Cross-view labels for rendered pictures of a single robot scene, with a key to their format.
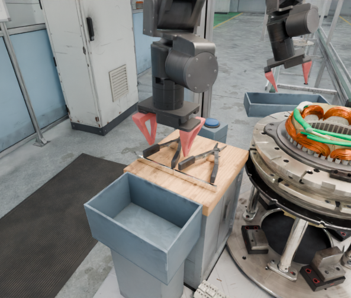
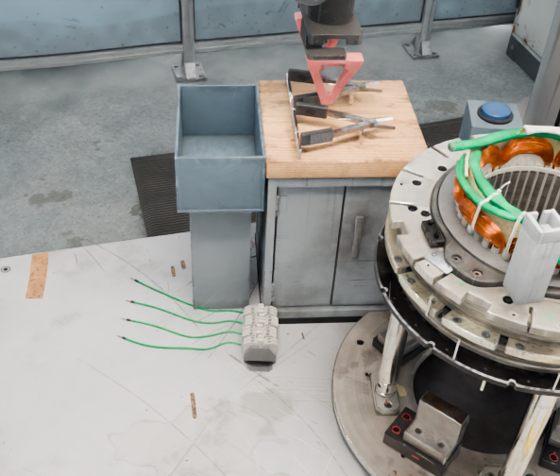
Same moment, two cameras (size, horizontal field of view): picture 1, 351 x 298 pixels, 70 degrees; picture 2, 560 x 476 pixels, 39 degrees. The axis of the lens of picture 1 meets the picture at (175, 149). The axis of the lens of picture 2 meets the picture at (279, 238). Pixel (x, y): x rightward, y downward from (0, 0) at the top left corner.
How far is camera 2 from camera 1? 72 cm
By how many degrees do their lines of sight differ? 41
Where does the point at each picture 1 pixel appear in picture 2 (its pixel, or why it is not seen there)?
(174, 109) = (319, 23)
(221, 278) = (308, 337)
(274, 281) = (353, 389)
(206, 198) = (279, 156)
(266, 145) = (435, 157)
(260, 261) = (374, 363)
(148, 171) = (277, 98)
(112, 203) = (218, 112)
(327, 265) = (432, 429)
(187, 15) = not seen: outside the picture
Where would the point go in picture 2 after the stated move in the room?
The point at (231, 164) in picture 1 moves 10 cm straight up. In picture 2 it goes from (374, 155) to (385, 81)
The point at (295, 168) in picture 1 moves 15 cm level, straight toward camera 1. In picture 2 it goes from (404, 194) to (265, 198)
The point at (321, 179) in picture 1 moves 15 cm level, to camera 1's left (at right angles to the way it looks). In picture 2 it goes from (406, 220) to (314, 149)
